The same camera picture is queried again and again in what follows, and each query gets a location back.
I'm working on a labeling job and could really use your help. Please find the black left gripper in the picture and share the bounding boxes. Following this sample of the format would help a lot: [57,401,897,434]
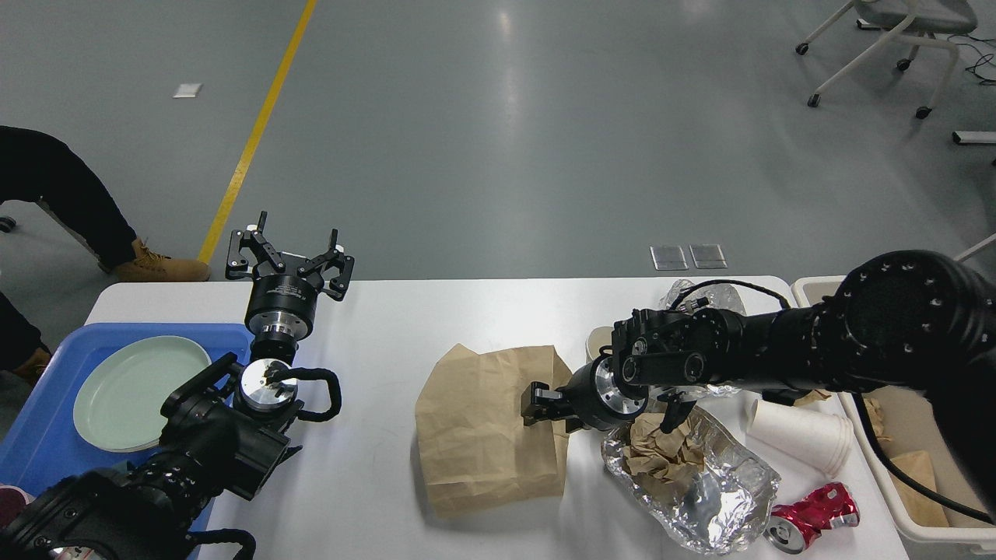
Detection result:
[225,212,356,341]

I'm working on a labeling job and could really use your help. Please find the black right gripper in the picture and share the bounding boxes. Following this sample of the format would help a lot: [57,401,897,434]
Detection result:
[521,355,650,432]

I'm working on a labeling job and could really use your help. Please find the brown paper bag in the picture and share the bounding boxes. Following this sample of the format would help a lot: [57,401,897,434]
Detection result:
[414,344,570,519]

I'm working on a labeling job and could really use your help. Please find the white paper cup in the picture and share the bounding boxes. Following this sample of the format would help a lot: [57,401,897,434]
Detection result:
[584,326,613,362]

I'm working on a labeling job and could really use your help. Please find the green plate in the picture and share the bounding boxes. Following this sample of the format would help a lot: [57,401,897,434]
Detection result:
[72,334,211,453]

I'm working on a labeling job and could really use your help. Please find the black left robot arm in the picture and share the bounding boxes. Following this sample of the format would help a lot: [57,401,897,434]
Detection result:
[2,212,355,559]

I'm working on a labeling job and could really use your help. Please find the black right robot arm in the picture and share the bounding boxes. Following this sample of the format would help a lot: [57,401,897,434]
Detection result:
[520,250,995,523]

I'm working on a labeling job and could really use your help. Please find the crumpled brown paper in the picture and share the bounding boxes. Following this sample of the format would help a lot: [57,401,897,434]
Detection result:
[622,412,705,503]

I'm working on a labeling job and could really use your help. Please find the crumpled foil ball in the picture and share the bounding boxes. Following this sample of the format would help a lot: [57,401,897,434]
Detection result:
[658,278,745,401]

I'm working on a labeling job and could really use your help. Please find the white floor tag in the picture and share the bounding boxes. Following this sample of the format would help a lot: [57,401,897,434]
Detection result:
[172,82,203,99]

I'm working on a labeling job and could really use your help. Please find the aluminium foil tray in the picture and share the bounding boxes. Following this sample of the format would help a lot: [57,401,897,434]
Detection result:
[601,406,781,556]

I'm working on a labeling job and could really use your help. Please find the clear floor plate right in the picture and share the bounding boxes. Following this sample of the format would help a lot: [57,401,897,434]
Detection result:
[688,243,728,270]

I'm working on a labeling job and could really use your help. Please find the person in tan boots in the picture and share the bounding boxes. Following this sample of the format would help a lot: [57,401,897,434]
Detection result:
[0,126,212,382]

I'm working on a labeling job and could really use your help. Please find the crumpled brown paper ball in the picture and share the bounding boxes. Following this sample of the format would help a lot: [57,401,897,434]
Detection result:
[793,390,833,407]

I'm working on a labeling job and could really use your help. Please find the crushed red can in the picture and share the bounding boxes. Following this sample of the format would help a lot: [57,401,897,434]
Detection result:
[763,481,861,555]

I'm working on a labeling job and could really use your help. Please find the stacked white paper cups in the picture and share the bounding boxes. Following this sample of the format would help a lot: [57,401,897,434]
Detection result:
[746,400,853,478]

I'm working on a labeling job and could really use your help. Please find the blue plastic tray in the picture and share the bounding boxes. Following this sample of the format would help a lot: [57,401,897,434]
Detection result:
[2,323,251,499]

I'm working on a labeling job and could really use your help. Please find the paper wad in bin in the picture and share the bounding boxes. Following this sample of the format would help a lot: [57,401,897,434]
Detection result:
[862,396,893,444]

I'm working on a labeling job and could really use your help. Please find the pink mug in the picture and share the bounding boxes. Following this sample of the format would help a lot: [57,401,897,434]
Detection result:
[0,485,35,529]

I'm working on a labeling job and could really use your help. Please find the beige plastic bin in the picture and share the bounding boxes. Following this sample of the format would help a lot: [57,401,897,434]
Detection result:
[791,274,996,555]

